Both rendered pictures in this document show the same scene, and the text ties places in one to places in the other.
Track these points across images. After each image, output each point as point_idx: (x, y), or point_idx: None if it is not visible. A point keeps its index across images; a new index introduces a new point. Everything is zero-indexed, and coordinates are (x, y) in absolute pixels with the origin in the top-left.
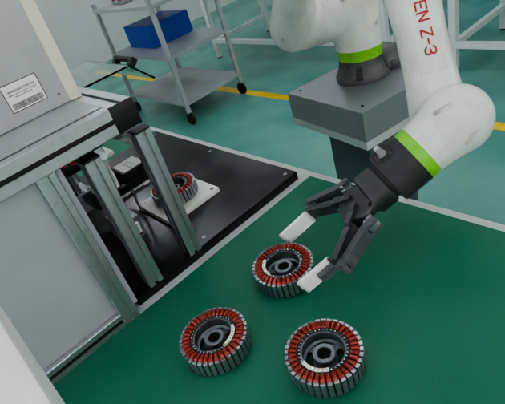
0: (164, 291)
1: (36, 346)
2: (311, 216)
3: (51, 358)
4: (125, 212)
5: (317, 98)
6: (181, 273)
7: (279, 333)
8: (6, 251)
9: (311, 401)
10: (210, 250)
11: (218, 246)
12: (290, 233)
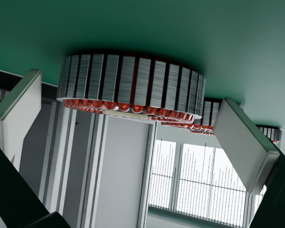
0: None
1: (132, 140)
2: (1, 145)
3: (133, 124)
4: (54, 210)
5: None
6: (48, 84)
7: (248, 95)
8: (111, 220)
9: None
10: (0, 71)
11: None
12: (34, 105)
